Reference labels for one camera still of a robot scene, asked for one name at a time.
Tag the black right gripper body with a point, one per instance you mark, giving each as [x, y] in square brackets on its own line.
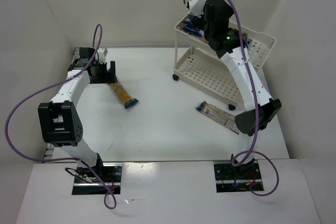
[208, 30]

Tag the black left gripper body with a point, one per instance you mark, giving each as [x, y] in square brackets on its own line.
[112, 71]

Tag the spaghetti bag label side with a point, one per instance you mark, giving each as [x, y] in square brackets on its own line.
[246, 40]
[193, 20]
[219, 116]

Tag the spaghetti bag blue yellow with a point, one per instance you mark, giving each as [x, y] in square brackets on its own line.
[193, 31]
[126, 100]

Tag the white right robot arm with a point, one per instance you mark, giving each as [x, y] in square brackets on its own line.
[259, 106]

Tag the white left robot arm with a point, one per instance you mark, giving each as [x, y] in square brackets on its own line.
[59, 121]

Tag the cream two-tier rolling cart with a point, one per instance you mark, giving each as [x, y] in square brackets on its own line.
[198, 65]

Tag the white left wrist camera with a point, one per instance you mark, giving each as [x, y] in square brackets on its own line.
[100, 57]

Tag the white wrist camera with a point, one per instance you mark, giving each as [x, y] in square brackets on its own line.
[100, 57]
[196, 7]

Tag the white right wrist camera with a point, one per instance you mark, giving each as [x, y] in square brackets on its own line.
[196, 7]

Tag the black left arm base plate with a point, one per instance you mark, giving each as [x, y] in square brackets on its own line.
[86, 183]

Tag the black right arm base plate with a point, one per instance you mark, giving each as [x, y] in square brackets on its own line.
[231, 179]

